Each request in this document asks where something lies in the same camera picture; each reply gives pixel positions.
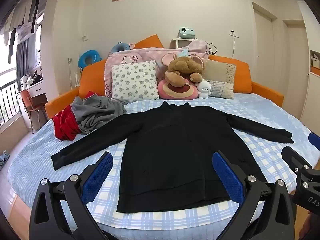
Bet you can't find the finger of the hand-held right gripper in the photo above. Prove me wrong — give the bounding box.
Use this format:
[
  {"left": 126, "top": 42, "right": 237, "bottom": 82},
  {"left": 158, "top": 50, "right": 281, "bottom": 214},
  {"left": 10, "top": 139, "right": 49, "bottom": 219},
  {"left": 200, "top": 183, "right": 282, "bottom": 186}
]
[
  {"left": 281, "top": 146, "right": 313, "bottom": 178},
  {"left": 308, "top": 132, "right": 320, "bottom": 152}
]

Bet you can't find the white floral pillow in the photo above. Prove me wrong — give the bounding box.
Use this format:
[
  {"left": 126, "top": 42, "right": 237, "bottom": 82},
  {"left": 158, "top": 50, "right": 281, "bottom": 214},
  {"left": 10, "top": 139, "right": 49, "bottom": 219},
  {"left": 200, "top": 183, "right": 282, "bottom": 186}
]
[{"left": 111, "top": 60, "right": 160, "bottom": 103}]

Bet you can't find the black hoodie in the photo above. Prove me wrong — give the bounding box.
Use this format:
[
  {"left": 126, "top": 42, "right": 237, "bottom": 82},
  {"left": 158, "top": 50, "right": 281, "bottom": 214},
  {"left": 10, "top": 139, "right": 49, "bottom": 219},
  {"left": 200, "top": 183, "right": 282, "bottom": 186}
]
[{"left": 51, "top": 102, "right": 295, "bottom": 213}]

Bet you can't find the hanging white garment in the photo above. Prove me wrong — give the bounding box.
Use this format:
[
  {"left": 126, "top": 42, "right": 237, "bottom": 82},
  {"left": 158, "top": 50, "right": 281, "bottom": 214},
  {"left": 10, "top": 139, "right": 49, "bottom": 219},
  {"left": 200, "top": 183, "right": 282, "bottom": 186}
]
[{"left": 0, "top": 0, "right": 38, "bottom": 34}]

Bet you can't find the blue denim cloth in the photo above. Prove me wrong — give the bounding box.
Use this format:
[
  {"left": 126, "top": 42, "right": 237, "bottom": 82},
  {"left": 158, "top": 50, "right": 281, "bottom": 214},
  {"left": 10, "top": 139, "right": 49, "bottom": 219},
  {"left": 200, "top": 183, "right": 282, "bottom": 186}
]
[{"left": 0, "top": 151, "right": 10, "bottom": 171}]

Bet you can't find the white wall shelf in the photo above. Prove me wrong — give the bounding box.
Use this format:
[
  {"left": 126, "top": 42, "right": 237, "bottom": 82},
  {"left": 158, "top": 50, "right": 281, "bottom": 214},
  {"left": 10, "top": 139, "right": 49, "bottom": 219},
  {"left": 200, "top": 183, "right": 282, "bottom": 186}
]
[{"left": 171, "top": 38, "right": 198, "bottom": 49}]

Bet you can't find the beige patchwork pillow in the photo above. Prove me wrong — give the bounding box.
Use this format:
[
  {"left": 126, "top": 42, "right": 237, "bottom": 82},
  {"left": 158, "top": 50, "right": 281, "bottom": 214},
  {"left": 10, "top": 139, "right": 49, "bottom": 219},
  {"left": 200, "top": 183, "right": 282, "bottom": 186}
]
[{"left": 201, "top": 59, "right": 237, "bottom": 99}]

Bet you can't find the orange sofa bed frame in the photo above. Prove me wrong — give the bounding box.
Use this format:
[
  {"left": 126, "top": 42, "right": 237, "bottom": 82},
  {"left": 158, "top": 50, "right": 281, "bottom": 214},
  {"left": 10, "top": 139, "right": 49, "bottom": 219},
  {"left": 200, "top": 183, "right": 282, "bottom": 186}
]
[{"left": 44, "top": 55, "right": 285, "bottom": 130}]

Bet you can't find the cream door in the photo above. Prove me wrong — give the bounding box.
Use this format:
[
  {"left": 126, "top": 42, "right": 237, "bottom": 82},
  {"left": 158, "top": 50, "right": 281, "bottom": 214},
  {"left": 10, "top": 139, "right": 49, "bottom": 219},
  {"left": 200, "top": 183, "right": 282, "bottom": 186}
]
[
  {"left": 282, "top": 20, "right": 307, "bottom": 108},
  {"left": 251, "top": 2, "right": 278, "bottom": 85}
]

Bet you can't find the grey garment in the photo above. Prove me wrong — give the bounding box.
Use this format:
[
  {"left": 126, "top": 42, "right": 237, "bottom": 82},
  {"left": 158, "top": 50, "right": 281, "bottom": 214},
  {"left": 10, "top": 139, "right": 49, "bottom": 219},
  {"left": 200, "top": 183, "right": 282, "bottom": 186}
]
[{"left": 71, "top": 96, "right": 128, "bottom": 135}]

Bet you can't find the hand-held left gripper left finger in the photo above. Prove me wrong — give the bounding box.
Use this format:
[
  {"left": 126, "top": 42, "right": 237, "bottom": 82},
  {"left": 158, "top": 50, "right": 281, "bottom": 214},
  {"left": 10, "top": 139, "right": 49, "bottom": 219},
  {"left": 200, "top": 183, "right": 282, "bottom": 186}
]
[{"left": 29, "top": 151, "right": 114, "bottom": 240}]

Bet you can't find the round pink striped cushion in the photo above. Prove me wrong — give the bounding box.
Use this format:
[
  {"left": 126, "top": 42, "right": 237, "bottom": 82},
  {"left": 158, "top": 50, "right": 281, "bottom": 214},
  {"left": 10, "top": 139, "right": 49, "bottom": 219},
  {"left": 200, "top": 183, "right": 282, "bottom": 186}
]
[{"left": 157, "top": 77, "right": 200, "bottom": 100}]

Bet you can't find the white desk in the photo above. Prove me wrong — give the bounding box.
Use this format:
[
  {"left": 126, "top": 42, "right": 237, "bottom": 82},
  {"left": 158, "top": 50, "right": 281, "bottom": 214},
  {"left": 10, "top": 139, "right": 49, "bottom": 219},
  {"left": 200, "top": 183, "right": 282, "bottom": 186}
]
[{"left": 21, "top": 79, "right": 48, "bottom": 105}]

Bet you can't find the pink folded quilt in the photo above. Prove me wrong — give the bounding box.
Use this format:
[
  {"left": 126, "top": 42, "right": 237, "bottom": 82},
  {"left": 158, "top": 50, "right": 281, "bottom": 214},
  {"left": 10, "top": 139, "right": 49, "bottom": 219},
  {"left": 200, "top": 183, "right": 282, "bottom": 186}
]
[{"left": 109, "top": 39, "right": 209, "bottom": 60}]

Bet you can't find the mint green projector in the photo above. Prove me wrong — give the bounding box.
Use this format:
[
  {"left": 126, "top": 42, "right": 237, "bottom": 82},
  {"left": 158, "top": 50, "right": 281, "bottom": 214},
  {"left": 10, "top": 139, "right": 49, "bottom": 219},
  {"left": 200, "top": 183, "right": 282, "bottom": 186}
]
[{"left": 178, "top": 27, "right": 196, "bottom": 40}]

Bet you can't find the hanging black garment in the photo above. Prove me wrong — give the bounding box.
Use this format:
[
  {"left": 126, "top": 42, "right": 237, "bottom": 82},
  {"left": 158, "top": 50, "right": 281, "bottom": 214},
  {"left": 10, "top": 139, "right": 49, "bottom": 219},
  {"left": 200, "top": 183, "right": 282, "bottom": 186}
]
[{"left": 24, "top": 0, "right": 40, "bottom": 34}]

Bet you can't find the blue plaid blanket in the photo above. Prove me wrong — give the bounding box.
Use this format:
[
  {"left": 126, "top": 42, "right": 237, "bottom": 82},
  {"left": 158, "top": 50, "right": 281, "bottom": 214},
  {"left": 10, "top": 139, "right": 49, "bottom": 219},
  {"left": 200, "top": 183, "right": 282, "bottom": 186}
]
[{"left": 7, "top": 92, "right": 320, "bottom": 233}]

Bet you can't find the white folding rack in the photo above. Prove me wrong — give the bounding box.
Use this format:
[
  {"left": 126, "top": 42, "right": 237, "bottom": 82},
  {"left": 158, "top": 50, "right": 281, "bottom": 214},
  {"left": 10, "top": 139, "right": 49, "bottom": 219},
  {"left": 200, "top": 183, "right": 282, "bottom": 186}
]
[{"left": 66, "top": 58, "right": 82, "bottom": 88}]

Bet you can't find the pink cat print pillow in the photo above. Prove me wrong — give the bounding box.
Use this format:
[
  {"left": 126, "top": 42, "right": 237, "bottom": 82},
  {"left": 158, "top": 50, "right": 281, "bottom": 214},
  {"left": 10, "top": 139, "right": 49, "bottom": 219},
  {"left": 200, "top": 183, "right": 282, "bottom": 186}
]
[{"left": 104, "top": 51, "right": 163, "bottom": 98}]

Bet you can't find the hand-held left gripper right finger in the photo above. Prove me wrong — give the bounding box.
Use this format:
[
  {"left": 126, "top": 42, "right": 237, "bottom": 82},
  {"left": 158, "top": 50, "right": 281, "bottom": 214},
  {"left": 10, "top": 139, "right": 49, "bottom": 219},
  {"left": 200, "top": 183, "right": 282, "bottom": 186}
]
[{"left": 212, "top": 151, "right": 297, "bottom": 240}]

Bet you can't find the brown plush toy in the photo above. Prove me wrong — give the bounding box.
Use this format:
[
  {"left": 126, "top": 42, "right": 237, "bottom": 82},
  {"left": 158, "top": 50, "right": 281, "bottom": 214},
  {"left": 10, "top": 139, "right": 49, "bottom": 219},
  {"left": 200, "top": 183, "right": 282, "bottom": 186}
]
[{"left": 161, "top": 53, "right": 205, "bottom": 87}]

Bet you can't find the black balcony railing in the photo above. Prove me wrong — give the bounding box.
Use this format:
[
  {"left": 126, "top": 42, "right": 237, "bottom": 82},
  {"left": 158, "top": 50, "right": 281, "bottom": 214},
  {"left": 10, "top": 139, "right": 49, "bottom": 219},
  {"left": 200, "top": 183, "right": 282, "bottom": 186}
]
[{"left": 0, "top": 79, "right": 21, "bottom": 127}]

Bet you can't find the red garment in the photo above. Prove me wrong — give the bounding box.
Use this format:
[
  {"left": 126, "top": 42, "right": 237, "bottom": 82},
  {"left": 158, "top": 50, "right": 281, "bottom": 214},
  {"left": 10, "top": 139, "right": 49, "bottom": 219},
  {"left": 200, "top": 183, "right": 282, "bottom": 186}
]
[{"left": 52, "top": 91, "right": 100, "bottom": 141}]

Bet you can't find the small white plush toy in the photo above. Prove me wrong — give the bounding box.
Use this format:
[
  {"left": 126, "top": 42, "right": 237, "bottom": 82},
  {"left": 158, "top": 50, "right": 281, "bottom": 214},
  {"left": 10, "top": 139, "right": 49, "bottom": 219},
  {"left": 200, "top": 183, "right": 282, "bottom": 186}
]
[{"left": 197, "top": 79, "right": 212, "bottom": 100}]

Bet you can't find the orange chair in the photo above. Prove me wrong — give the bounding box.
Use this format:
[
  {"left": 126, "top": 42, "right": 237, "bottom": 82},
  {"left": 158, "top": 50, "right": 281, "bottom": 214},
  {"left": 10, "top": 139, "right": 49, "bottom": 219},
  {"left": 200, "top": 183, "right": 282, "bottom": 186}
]
[{"left": 20, "top": 89, "right": 48, "bottom": 134}]

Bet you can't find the orange cushion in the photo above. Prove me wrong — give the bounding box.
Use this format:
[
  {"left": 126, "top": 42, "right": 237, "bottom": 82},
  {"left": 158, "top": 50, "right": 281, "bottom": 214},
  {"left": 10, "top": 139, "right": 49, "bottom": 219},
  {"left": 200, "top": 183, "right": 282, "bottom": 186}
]
[{"left": 134, "top": 34, "right": 165, "bottom": 50}]

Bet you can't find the white cabinet with orange niche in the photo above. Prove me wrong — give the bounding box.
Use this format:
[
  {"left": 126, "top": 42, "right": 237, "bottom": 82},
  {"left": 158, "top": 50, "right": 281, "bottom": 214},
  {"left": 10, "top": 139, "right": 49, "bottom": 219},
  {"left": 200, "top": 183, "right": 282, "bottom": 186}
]
[{"left": 299, "top": 5, "right": 320, "bottom": 130}]

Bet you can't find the grey curtain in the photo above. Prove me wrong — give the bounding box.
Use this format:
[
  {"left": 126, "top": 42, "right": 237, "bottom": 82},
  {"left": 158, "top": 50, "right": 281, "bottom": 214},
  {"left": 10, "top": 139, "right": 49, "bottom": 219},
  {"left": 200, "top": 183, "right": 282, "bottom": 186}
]
[{"left": 15, "top": 40, "right": 30, "bottom": 92}]

